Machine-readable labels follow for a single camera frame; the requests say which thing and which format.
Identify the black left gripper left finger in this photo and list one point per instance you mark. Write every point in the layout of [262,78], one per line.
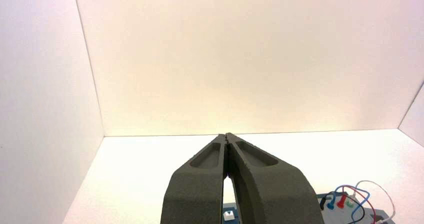
[195,196]

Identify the white slider knob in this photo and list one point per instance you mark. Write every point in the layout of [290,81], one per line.
[228,216]

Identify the grey and teal task box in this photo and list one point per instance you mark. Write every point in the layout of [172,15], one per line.
[334,216]

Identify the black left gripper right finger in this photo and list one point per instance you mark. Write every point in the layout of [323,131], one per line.
[271,196]

